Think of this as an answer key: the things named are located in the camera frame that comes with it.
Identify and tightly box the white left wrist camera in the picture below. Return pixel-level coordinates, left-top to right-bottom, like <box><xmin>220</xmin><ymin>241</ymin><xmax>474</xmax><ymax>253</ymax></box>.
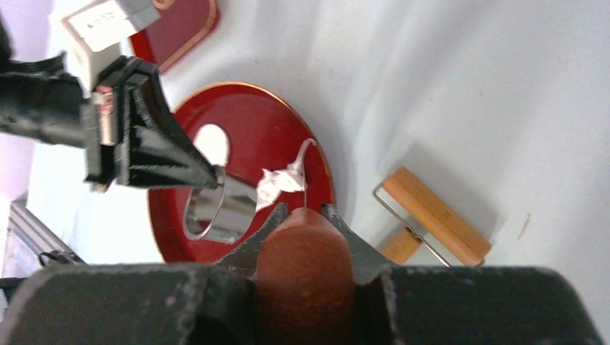
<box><xmin>50</xmin><ymin>0</ymin><xmax>160</xmax><ymax>98</ymax></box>

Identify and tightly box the rectangular red tray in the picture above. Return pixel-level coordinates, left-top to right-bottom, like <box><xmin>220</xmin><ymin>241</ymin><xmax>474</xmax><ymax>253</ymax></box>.
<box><xmin>129</xmin><ymin>0</ymin><xmax>220</xmax><ymax>73</ymax></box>

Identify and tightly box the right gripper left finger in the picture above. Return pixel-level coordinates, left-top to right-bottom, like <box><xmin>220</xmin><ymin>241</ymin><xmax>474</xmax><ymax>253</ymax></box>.
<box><xmin>0</xmin><ymin>203</ymin><xmax>291</xmax><ymax>345</ymax></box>

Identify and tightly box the wooden dough roller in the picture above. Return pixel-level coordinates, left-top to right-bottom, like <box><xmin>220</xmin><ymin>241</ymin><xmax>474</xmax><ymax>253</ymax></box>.
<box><xmin>372</xmin><ymin>167</ymin><xmax>491</xmax><ymax>267</ymax></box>

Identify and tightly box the round red plate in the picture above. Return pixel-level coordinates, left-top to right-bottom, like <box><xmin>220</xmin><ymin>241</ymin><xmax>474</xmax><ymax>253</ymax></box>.
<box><xmin>148</xmin><ymin>82</ymin><xmax>314</xmax><ymax>263</ymax></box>

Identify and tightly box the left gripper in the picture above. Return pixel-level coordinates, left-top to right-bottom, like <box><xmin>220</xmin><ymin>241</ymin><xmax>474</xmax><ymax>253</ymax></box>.
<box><xmin>1</xmin><ymin>54</ymin><xmax>224</xmax><ymax>191</ymax></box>

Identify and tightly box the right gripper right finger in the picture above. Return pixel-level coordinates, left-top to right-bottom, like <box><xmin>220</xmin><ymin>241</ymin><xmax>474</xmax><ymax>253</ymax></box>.
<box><xmin>322</xmin><ymin>204</ymin><xmax>603</xmax><ymax>344</ymax></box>

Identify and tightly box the white dough ball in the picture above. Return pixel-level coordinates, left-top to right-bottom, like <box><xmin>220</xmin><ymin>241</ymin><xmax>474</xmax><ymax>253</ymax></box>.
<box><xmin>255</xmin><ymin>138</ymin><xmax>317</xmax><ymax>212</ymax></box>

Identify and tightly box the small metal cup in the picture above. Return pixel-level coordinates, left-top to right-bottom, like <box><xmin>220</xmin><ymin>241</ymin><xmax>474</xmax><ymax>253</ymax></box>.
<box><xmin>183</xmin><ymin>175</ymin><xmax>257</xmax><ymax>244</ymax></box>

